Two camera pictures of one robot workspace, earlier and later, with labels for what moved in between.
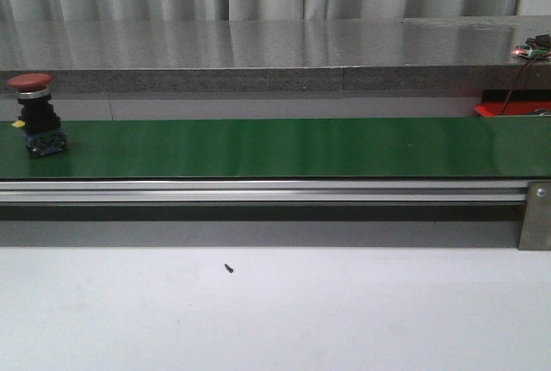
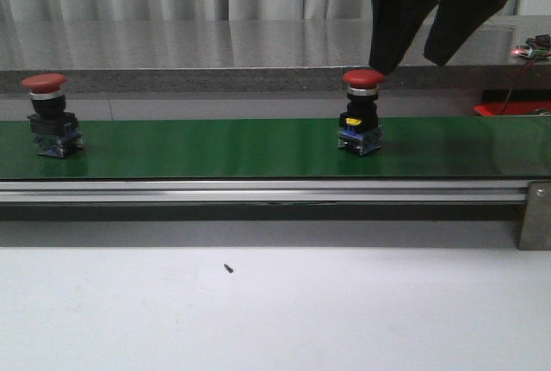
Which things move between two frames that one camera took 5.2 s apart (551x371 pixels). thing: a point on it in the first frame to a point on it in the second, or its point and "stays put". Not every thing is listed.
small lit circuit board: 535,47 stays put
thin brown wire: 510,94 stays put
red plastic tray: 512,108 stays put
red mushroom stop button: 40,120 to 359,129
